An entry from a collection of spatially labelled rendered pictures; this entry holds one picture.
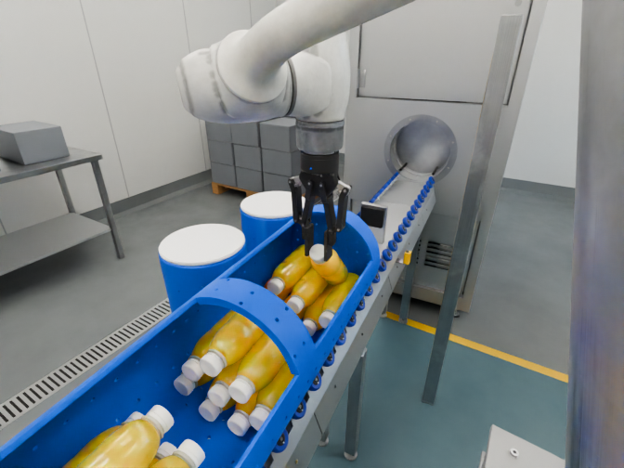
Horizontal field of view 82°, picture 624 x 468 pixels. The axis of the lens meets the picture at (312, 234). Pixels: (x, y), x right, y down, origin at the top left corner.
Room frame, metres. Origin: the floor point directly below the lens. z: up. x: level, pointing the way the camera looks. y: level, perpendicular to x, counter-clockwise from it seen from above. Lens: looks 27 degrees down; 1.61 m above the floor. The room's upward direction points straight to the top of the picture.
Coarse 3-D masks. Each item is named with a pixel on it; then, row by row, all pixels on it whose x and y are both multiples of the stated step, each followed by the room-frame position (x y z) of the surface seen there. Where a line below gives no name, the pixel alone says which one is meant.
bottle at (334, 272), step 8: (336, 256) 0.71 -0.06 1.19; (312, 264) 0.70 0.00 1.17; (320, 264) 0.68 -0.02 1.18; (328, 264) 0.68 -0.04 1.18; (336, 264) 0.70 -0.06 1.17; (320, 272) 0.69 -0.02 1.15; (328, 272) 0.69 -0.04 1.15; (336, 272) 0.71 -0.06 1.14; (344, 272) 0.75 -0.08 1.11; (328, 280) 0.74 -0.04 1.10; (336, 280) 0.74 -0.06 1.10; (344, 280) 0.77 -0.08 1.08
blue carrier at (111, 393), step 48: (288, 240) 0.94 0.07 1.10; (336, 240) 0.89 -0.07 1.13; (240, 288) 0.52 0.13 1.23; (144, 336) 0.43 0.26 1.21; (192, 336) 0.57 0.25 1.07; (288, 336) 0.45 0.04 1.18; (336, 336) 0.56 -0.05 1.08; (96, 384) 0.38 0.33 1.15; (144, 384) 0.46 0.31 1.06; (48, 432) 0.32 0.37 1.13; (96, 432) 0.37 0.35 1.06; (192, 432) 0.43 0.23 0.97
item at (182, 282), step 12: (240, 252) 1.02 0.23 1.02; (168, 264) 0.94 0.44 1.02; (216, 264) 0.94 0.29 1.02; (228, 264) 0.96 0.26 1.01; (168, 276) 0.95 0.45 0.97; (180, 276) 0.92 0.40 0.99; (192, 276) 0.92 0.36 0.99; (204, 276) 0.92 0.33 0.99; (216, 276) 0.94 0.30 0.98; (168, 288) 0.96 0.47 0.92; (180, 288) 0.92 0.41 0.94; (192, 288) 0.92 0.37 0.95; (180, 300) 0.93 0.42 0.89
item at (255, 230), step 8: (240, 208) 1.37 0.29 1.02; (240, 216) 1.36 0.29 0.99; (248, 216) 1.29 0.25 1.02; (248, 224) 1.29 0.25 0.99; (256, 224) 1.27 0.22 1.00; (264, 224) 1.26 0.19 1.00; (272, 224) 1.26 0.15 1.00; (280, 224) 1.26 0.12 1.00; (248, 232) 1.30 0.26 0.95; (256, 232) 1.27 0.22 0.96; (264, 232) 1.26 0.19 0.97; (272, 232) 1.26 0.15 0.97; (248, 240) 1.30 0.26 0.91; (256, 240) 1.27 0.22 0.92; (248, 248) 1.31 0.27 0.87
